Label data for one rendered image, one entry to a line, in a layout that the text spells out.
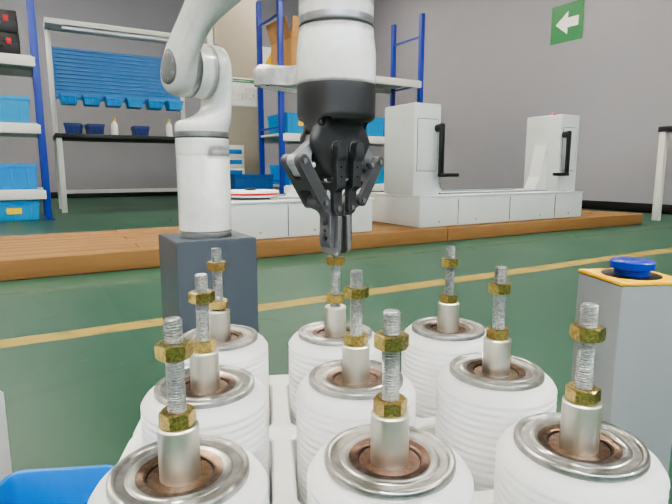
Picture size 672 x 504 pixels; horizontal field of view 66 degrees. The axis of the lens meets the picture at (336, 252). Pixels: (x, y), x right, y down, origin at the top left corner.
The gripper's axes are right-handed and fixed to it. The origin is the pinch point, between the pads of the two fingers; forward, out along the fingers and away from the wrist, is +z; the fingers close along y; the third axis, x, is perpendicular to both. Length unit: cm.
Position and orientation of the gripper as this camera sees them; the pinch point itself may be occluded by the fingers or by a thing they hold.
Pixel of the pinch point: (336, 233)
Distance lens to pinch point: 51.8
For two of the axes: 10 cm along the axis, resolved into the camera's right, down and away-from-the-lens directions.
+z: 0.0, 9.9, 1.6
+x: -7.6, -1.0, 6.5
